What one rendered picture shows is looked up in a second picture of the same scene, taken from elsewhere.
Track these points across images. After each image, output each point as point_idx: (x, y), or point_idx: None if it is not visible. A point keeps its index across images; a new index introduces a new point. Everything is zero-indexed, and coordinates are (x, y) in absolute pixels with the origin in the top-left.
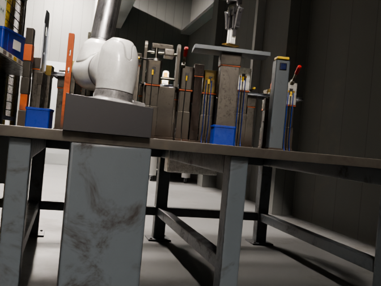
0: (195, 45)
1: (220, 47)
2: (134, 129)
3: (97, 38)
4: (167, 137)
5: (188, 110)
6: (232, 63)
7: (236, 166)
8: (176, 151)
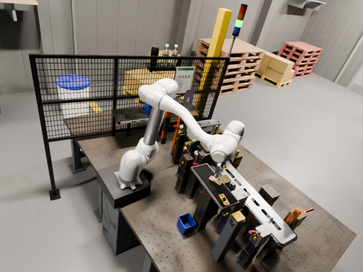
0: (191, 168)
1: (200, 179)
2: (110, 201)
3: (142, 141)
4: (188, 195)
5: (201, 191)
6: (207, 192)
7: None
8: None
